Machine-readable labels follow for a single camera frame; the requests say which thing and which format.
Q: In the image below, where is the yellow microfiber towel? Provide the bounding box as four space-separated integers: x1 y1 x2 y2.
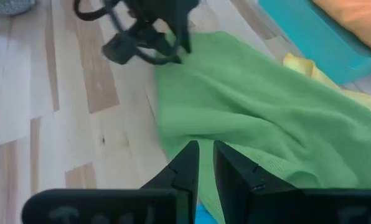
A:
281 52 371 121

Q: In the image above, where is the artificial plant in pot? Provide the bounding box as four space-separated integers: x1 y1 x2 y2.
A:
0 0 37 17

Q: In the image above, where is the orange microfiber towel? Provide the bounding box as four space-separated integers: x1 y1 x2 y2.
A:
311 0 371 55

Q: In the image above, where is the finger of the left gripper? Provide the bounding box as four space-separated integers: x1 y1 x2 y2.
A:
169 18 185 52
181 14 193 54

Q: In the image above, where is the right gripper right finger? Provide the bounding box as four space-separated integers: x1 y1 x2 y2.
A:
212 139 371 224

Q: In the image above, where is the green microfiber towel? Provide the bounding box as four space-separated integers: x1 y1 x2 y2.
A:
154 30 371 224

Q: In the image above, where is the blue microfiber towel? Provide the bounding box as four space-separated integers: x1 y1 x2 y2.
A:
195 203 219 224

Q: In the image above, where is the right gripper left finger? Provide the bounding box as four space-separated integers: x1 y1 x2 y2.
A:
21 139 200 224

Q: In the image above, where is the teal translucent plastic basket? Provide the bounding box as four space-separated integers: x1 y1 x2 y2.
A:
257 0 371 85

